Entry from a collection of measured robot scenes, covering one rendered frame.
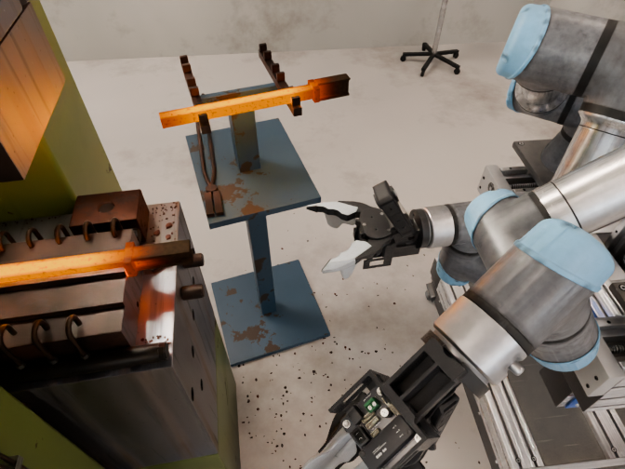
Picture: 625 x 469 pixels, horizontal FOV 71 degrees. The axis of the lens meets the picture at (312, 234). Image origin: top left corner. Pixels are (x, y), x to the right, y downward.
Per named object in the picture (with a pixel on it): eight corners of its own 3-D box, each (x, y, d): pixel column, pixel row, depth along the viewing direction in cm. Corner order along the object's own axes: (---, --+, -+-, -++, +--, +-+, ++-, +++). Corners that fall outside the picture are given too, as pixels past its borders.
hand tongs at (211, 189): (192, 97, 149) (192, 94, 148) (205, 95, 150) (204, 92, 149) (206, 218, 110) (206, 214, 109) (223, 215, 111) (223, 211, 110)
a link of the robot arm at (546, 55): (560, 127, 114) (584, 91, 65) (503, 111, 119) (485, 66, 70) (582, 81, 110) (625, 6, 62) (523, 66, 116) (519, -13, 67)
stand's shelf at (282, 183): (278, 123, 142) (278, 117, 141) (321, 202, 117) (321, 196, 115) (186, 140, 135) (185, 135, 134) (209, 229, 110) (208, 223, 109)
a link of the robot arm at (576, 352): (565, 278, 54) (549, 232, 46) (619, 363, 46) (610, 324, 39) (503, 303, 56) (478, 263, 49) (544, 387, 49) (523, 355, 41)
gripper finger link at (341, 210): (306, 225, 83) (351, 241, 80) (306, 203, 79) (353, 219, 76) (313, 215, 85) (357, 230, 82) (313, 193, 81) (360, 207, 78)
